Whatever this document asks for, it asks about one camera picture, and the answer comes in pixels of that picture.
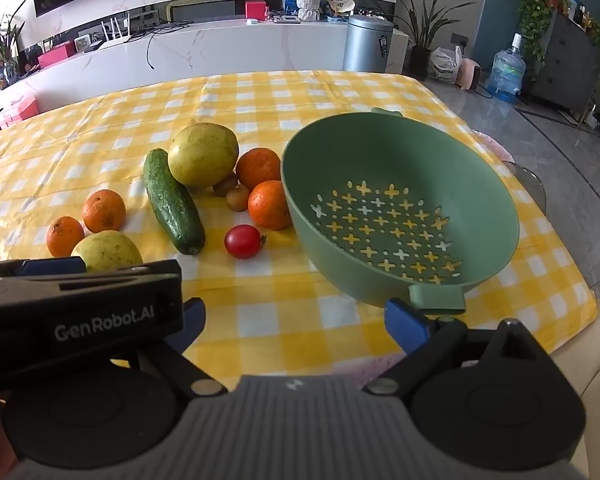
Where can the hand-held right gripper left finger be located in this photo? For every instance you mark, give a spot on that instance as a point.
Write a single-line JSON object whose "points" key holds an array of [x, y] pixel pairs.
{"points": [[192, 320]]}

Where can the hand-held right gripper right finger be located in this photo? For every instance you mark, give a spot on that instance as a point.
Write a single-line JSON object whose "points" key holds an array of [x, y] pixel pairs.
{"points": [[405, 327]]}

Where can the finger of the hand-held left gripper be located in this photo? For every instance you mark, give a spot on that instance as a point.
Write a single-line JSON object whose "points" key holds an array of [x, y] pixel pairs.
{"points": [[50, 266]]}

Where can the orange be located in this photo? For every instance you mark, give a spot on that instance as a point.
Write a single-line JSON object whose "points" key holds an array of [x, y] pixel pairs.
{"points": [[104, 210], [269, 206], [257, 167], [64, 236]]}

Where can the small yellow pear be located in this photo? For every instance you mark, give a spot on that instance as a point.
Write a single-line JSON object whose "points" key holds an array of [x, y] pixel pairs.
{"points": [[107, 252]]}

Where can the red cherry tomato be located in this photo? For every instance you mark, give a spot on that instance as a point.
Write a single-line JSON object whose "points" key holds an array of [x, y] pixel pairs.
{"points": [[242, 241]]}

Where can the green cucumber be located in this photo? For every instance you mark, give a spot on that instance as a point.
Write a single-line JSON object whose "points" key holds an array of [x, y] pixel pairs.
{"points": [[172, 200]]}

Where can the large yellow pear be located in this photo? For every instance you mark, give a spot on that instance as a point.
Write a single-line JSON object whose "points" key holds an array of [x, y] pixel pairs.
{"points": [[202, 155]]}

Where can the green colander bowl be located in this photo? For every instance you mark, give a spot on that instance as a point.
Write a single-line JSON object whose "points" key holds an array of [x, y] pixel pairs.
{"points": [[330, 160]]}

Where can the brown kiwi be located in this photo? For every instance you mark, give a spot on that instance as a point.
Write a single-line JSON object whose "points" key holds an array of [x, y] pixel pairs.
{"points": [[238, 198], [224, 185]]}

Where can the yellow checkered tablecloth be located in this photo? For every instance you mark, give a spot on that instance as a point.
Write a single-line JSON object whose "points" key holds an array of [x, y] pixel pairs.
{"points": [[130, 125]]}

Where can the pink storage container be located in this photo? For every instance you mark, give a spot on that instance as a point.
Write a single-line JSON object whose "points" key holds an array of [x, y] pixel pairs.
{"points": [[17, 105]]}

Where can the transparent chair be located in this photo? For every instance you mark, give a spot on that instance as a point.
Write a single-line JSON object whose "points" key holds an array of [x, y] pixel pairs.
{"points": [[530, 182]]}

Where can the pink seat cushion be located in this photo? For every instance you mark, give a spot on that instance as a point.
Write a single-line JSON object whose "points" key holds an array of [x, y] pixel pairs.
{"points": [[495, 146]]}

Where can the pink box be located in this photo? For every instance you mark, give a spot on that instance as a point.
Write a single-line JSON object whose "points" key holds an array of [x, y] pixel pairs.
{"points": [[56, 56]]}

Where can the thin-leaf potted plant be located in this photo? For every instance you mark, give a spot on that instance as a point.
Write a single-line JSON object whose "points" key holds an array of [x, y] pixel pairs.
{"points": [[5, 45]]}

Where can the white router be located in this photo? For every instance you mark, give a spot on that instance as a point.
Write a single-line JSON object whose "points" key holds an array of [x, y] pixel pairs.
{"points": [[114, 35]]}

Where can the pink heater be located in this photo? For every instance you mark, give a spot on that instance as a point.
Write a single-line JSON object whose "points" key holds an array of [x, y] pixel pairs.
{"points": [[468, 75]]}

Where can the white plastic bag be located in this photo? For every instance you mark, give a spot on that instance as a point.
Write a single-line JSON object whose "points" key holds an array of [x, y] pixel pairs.
{"points": [[444, 66]]}

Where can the blue water jug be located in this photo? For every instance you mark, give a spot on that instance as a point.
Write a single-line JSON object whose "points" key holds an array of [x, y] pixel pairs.
{"points": [[507, 72]]}

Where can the white marble cabinet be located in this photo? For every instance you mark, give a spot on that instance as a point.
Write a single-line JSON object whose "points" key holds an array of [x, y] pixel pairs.
{"points": [[260, 50]]}

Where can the grey metal trash can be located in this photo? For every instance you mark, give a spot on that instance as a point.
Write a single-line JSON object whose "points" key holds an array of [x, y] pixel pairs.
{"points": [[367, 45]]}

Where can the long-leaf potted plant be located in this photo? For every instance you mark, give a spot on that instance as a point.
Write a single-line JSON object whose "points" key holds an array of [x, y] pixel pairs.
{"points": [[420, 30]]}

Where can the grey drawer cabinet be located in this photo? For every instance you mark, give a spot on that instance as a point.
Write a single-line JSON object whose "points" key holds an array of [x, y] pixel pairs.
{"points": [[565, 65]]}

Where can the red box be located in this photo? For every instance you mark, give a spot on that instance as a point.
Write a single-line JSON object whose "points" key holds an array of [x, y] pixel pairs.
{"points": [[255, 11]]}

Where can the white woven basket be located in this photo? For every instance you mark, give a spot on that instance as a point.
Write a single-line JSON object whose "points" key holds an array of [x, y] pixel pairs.
{"points": [[308, 9]]}

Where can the trailing ivy plant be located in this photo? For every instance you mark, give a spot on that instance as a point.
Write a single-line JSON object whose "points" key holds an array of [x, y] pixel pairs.
{"points": [[535, 5]]}

